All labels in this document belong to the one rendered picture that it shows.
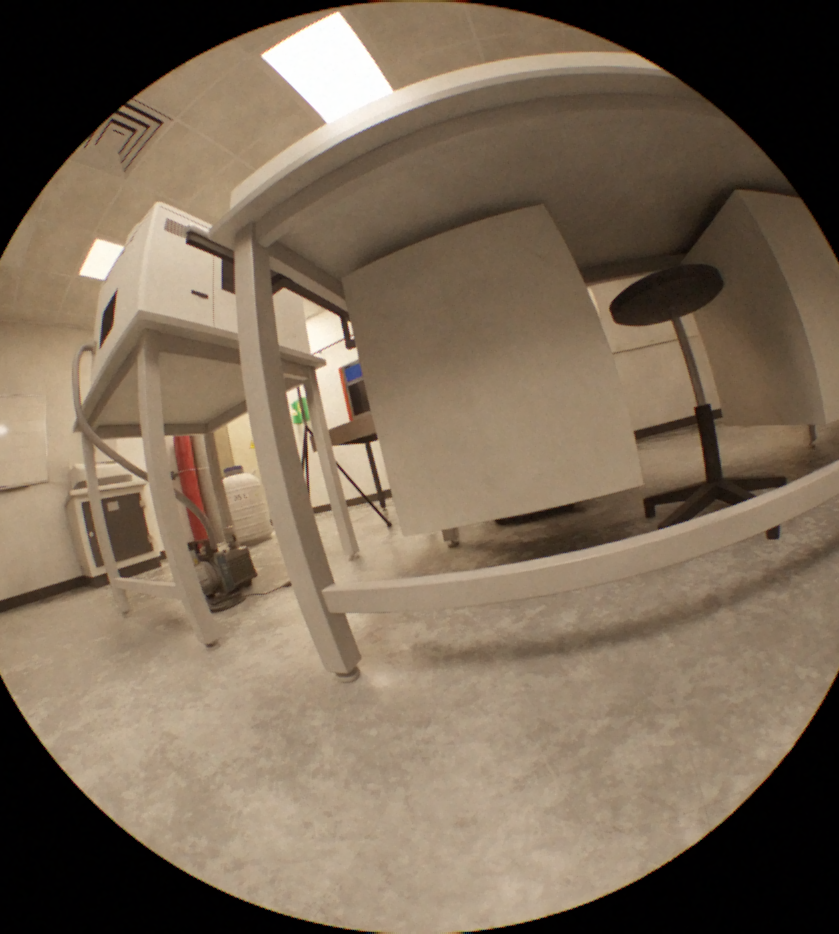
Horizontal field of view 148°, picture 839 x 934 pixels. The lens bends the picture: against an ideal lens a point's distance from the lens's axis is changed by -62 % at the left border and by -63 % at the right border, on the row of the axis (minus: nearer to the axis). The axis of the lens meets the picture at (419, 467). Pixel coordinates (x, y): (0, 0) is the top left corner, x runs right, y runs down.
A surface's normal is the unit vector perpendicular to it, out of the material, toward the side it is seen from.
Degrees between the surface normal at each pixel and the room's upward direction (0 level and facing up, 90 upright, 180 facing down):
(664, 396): 90
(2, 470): 90
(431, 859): 0
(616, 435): 90
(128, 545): 90
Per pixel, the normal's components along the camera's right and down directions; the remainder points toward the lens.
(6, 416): 0.91, -0.23
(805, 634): -0.25, -0.97
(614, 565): -0.33, 0.10
